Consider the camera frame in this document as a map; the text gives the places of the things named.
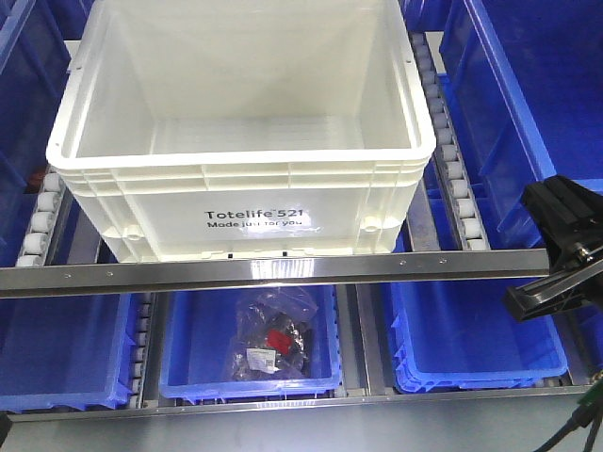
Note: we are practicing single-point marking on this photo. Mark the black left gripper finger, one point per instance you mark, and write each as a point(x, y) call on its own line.
point(5, 427)

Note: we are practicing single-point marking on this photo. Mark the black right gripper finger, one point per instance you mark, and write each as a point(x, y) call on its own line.
point(569, 219)
point(560, 292)

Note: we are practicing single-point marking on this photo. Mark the white Totelife plastic tote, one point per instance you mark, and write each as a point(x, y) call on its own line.
point(198, 130)

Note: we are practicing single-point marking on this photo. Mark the blue lower left bin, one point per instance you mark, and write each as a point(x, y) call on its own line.
point(72, 352)

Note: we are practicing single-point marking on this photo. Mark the white right roller track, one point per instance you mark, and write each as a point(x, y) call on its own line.
point(463, 211)

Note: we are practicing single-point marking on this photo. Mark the white roller track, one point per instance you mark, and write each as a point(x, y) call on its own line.
point(463, 211)
point(38, 235)

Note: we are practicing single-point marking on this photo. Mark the blue lower storage bin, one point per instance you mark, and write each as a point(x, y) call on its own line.
point(458, 335)

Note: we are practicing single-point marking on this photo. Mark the blue storage bin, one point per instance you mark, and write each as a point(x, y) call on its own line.
point(458, 335)
point(527, 79)

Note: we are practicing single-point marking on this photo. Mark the white left roller track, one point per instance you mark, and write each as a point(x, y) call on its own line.
point(38, 235)

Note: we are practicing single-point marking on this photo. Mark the lower left roller track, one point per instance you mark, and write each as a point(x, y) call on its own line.
point(143, 339)

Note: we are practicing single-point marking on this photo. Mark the blue lower centre bin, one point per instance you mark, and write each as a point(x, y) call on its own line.
point(199, 328)

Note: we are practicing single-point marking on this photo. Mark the clear bag of parts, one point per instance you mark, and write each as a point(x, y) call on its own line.
point(274, 335)

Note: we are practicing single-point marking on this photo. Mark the blue upper left bin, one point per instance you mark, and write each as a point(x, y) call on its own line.
point(34, 63)

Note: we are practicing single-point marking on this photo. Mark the grey metal shelf frame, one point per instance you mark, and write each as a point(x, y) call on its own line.
point(356, 278)

